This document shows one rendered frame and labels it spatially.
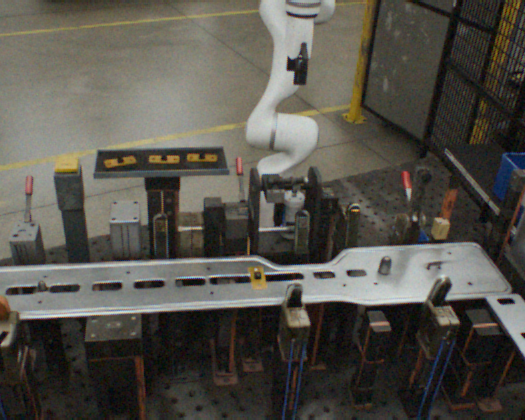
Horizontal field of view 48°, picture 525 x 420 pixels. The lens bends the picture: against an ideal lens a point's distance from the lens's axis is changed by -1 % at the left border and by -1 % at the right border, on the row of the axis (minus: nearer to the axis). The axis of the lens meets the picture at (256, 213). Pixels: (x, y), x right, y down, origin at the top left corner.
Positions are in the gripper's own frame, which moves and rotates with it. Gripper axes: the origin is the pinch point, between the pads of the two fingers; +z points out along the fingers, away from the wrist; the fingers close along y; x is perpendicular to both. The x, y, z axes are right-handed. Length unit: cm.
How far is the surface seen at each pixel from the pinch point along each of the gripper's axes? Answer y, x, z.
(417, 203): 10, 36, 33
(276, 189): 7.9, -4.1, 29.0
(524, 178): 11, 66, 26
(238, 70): -386, 39, 145
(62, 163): -8, -61, 29
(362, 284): 30, 16, 45
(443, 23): -210, 143, 46
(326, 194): 4.8, 10.9, 33.1
